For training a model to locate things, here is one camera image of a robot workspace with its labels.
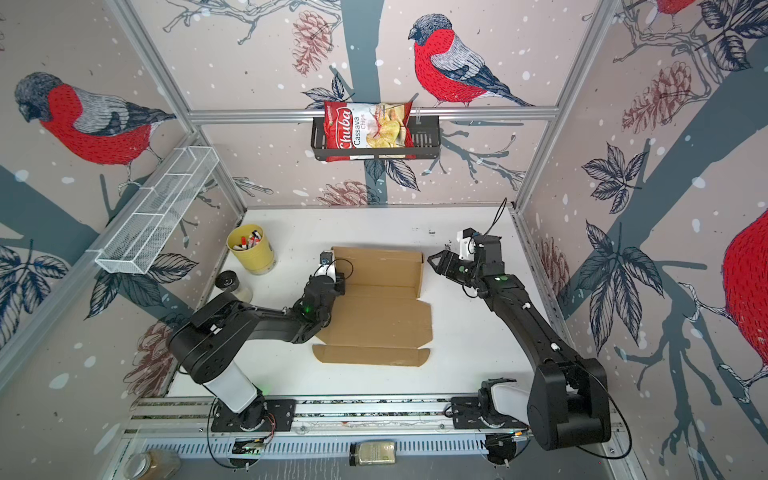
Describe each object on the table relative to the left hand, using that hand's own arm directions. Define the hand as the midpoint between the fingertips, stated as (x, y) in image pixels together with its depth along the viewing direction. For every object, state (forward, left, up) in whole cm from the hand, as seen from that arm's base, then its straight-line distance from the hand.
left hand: (334, 264), depth 90 cm
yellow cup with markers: (+8, +29, 0) cm, 30 cm away
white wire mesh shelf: (+4, +45, +19) cm, 49 cm away
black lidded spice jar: (-6, +30, 0) cm, 31 cm away
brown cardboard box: (-15, -14, -8) cm, 22 cm away
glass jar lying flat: (-46, -13, -7) cm, 49 cm away
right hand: (-5, -29, +6) cm, 30 cm away
